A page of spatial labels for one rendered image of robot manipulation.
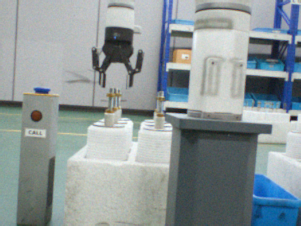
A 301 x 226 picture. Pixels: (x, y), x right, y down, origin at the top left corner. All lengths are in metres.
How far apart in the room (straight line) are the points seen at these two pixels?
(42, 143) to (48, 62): 5.27
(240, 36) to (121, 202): 0.44
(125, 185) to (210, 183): 0.29
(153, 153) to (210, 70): 0.32
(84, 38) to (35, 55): 0.79
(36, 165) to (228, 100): 0.52
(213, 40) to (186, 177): 0.22
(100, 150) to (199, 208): 0.34
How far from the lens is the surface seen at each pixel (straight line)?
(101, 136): 0.88
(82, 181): 0.87
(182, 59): 5.58
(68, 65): 6.18
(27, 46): 6.28
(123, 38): 1.01
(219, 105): 0.63
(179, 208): 0.64
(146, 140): 0.88
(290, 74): 6.03
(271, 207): 0.94
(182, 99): 5.56
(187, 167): 0.62
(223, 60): 0.63
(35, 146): 0.97
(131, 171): 0.86
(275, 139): 3.43
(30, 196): 1.00
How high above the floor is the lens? 0.33
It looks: 3 degrees down
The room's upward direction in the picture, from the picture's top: 4 degrees clockwise
